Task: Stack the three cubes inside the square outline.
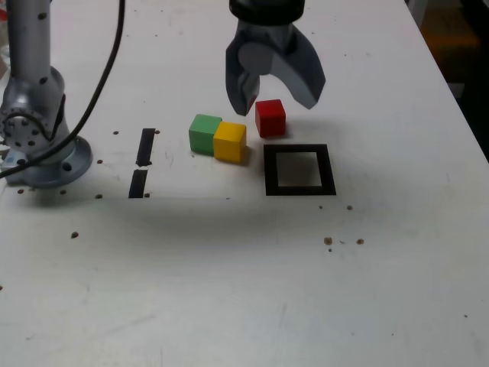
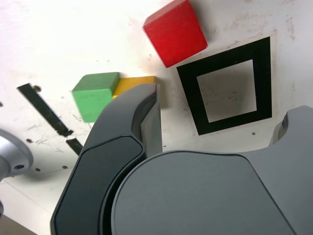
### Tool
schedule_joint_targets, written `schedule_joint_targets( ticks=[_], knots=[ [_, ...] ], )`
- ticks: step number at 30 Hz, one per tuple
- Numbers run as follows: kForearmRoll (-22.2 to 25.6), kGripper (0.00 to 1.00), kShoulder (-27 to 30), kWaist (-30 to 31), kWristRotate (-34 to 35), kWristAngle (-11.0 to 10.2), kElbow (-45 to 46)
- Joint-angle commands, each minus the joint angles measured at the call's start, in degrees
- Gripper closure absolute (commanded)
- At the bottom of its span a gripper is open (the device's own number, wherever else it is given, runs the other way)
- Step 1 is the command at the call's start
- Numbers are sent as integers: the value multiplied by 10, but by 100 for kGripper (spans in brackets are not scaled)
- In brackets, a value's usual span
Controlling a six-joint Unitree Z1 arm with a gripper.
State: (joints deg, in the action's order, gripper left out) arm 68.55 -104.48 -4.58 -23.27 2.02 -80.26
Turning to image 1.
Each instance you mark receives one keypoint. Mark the black tape strip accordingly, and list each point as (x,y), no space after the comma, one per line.
(138,183)

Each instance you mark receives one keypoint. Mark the clear plastic bottle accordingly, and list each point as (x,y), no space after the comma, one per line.
(4,49)

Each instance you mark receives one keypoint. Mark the black tape square outline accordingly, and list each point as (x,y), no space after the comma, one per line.
(271,172)

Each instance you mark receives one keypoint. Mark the red cube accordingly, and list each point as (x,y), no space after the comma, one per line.
(270,118)

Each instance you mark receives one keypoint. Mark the yellow cube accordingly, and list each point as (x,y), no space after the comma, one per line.
(229,143)

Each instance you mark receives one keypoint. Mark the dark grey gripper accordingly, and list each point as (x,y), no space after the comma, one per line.
(267,32)

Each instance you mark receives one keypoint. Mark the green cube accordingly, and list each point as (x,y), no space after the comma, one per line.
(201,134)

